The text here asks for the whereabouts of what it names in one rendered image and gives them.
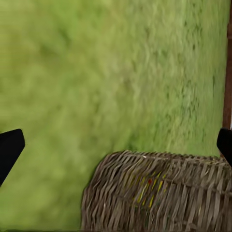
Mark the wicker basket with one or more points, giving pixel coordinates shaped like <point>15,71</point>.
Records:
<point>172,193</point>

